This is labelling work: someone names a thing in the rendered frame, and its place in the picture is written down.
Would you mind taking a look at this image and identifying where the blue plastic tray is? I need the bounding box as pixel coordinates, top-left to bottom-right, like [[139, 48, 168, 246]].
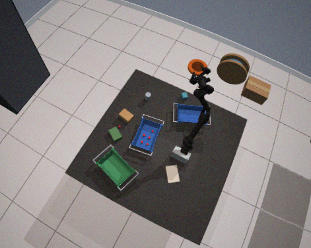
[[131, 118, 163, 153]]

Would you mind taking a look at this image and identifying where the green rectangular block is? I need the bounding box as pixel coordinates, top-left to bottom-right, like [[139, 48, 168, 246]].
[[109, 127, 122, 142]]

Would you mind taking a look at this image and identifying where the orange block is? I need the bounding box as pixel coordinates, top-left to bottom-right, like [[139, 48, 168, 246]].
[[119, 108, 134, 124]]

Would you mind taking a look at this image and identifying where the small teal block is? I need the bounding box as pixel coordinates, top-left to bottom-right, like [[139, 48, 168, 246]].
[[181, 92, 188, 100]]

